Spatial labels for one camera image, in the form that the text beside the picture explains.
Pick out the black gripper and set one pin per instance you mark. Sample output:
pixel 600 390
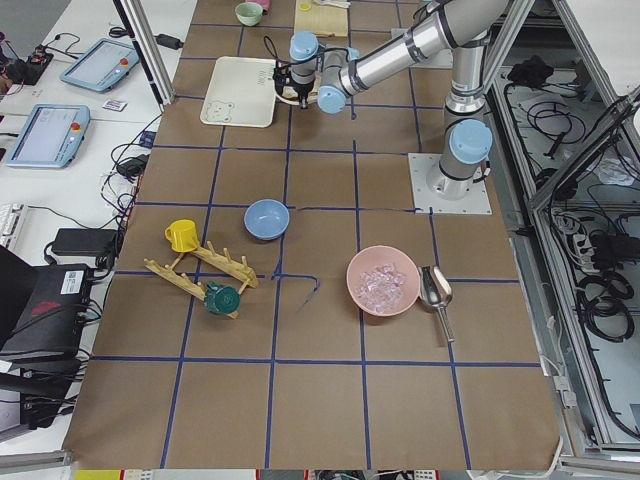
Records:
pixel 303 92

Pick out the white round plate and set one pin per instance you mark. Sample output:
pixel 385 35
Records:
pixel 287 94

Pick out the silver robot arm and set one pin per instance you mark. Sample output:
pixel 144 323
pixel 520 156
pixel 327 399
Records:
pixel 401 82

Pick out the cream bear tray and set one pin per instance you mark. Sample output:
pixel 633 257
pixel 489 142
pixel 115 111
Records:
pixel 241 93

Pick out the wooden cutting board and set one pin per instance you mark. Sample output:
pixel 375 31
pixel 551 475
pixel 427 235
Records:
pixel 324 21

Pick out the pink cloth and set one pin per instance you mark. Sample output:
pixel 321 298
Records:
pixel 265 5

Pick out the light green bowl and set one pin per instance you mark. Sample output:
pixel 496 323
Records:
pixel 249 13

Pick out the blue bowl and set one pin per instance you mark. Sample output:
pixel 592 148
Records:
pixel 266 219

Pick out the small black power adapter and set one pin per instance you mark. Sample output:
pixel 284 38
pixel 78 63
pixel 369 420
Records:
pixel 169 41

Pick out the yellow mug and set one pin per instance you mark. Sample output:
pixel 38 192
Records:
pixel 182 235

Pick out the upper blue teach pendant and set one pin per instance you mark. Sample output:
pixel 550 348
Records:
pixel 102 66

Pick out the blue teach pendant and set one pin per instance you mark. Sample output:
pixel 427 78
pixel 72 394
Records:
pixel 51 137
pixel 102 66

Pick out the pink bowl with ice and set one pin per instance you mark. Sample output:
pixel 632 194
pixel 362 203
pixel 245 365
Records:
pixel 383 281

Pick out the dark green mug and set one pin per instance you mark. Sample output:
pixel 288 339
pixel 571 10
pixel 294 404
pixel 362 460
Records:
pixel 221 299

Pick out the metal scoop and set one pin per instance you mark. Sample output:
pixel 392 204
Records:
pixel 436 294

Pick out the lower blue teach pendant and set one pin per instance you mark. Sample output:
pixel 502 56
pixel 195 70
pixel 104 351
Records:
pixel 51 137

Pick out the black power brick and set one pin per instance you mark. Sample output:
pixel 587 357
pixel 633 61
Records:
pixel 97 243

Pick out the black red computer box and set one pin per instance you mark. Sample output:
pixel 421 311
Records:
pixel 43 312

